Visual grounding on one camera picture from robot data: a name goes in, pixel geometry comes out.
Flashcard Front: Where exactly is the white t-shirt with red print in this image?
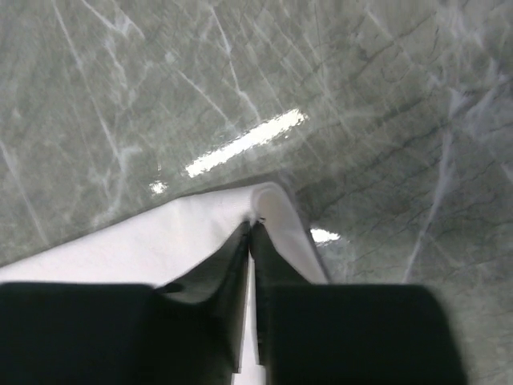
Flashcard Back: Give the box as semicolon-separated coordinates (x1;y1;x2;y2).
0;181;332;385

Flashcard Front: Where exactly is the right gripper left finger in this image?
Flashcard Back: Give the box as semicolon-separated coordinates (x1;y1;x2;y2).
1;223;250;384

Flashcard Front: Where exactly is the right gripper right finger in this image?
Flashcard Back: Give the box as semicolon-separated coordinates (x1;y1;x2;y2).
249;223;467;384

